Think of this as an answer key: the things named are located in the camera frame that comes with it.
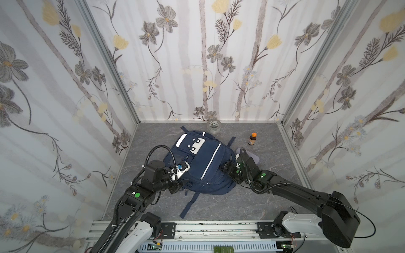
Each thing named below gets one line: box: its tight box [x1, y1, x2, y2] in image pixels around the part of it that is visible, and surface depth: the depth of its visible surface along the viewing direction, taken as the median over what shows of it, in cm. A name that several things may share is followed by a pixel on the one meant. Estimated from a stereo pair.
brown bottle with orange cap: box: [247, 132, 257, 146], surface depth 106 cm
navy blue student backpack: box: [163, 125, 237, 219], surface depth 85 cm
